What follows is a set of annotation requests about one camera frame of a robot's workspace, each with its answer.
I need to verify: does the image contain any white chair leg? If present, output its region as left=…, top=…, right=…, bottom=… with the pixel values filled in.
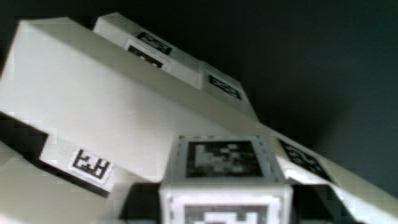
left=95, top=13, right=201, bottom=88
left=40, top=136, right=132, bottom=197

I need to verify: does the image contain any white chair back frame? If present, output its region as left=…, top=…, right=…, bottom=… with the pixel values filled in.
left=0, top=18, right=398, bottom=224

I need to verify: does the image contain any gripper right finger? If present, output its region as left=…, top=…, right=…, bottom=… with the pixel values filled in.
left=290, top=185, right=363, bottom=224

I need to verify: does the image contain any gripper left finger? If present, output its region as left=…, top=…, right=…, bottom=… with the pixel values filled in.
left=120, top=183, right=160, bottom=224

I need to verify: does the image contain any white tagged cube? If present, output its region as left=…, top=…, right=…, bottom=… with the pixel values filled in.
left=160, top=135, right=294, bottom=224

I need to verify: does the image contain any white chair seat part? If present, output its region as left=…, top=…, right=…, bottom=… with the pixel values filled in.
left=201, top=62, right=258, bottom=118

